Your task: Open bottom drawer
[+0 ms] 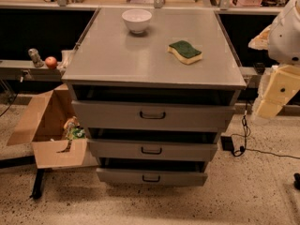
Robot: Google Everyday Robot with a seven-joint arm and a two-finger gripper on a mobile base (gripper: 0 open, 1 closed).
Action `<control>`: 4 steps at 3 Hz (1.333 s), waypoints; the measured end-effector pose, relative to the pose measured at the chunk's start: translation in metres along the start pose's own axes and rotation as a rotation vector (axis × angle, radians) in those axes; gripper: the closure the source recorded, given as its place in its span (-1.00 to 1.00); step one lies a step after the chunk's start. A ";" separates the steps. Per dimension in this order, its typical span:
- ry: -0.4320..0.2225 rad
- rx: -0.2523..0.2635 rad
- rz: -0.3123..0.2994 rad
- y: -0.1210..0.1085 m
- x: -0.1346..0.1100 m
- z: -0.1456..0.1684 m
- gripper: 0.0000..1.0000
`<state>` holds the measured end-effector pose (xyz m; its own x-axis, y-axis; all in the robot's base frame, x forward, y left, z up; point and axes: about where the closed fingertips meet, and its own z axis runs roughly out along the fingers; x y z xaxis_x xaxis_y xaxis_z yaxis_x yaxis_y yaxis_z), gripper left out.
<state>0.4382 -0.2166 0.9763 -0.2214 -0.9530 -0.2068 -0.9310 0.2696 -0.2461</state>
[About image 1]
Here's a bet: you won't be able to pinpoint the black power adapter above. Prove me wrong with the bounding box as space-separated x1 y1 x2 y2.
220 136 234 152

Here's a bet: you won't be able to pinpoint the small grey figurine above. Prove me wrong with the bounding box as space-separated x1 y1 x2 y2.
28 48 44 68

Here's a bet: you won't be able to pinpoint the white ceramic bowl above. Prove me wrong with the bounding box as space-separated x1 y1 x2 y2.
122 9 152 34

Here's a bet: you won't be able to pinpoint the grey drawer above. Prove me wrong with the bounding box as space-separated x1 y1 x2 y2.
88 139 218 161
72 100 235 132
97 168 208 187

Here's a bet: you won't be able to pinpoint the red apple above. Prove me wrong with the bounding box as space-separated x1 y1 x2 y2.
45 56 58 68

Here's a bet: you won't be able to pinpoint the black floor cable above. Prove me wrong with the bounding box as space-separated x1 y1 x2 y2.
230 100 300 161

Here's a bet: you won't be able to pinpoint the grey metal drawer cabinet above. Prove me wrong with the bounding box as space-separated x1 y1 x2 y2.
63 7 246 173

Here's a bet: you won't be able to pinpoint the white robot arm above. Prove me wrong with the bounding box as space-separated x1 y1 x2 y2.
252 0 300 120

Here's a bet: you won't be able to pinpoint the grey top drawer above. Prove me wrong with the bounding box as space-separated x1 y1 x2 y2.
72 100 235 132

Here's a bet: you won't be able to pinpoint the black table leg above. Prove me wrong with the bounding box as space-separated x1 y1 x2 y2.
30 169 45 200

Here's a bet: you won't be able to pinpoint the colourful items in box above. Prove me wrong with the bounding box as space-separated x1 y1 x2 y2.
63 116 85 140

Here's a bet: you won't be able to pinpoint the grey middle drawer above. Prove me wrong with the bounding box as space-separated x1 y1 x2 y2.
88 139 218 161

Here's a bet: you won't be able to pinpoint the grey bottom drawer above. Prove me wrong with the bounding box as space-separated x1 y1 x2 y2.
97 168 208 187

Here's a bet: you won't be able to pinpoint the green yellow sponge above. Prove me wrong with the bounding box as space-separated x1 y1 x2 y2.
168 40 203 65

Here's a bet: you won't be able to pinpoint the black phone on shelf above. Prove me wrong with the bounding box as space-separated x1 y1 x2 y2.
253 63 265 74

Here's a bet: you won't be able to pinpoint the open cardboard box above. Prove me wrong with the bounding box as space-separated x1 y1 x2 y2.
7 84 98 169

